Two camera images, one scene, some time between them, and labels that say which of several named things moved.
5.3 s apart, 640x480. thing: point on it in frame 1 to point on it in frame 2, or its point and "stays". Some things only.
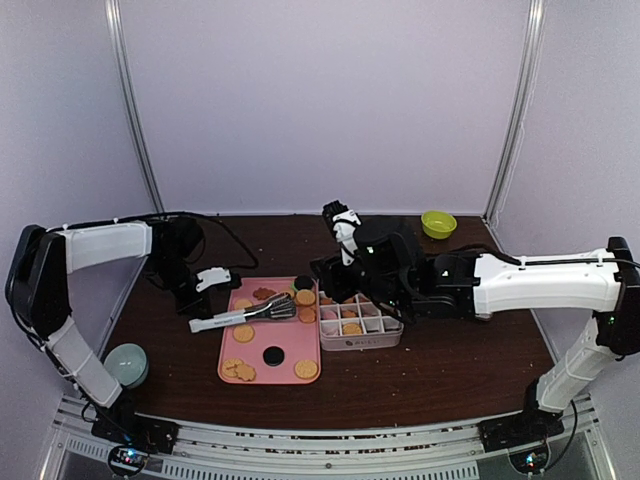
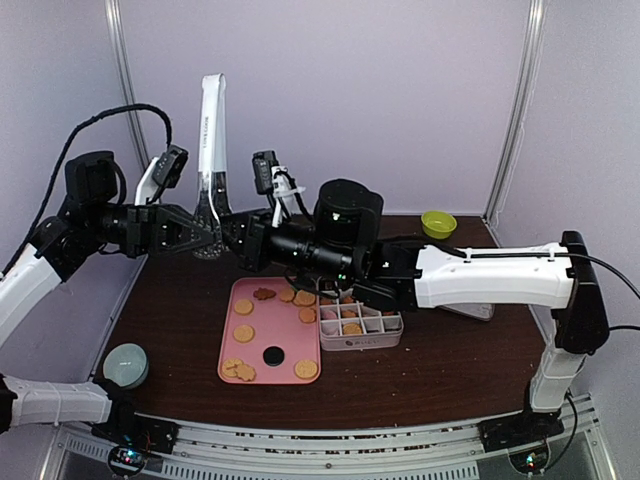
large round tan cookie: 351,329 stays
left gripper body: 182,303 to 139,229
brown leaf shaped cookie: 263,293 stays
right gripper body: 380,290 to 257,253
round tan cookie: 305,297 stays
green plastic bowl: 438,224 stays
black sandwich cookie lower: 273,356 stays
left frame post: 121,60 stays
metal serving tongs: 282,306 to 213,212
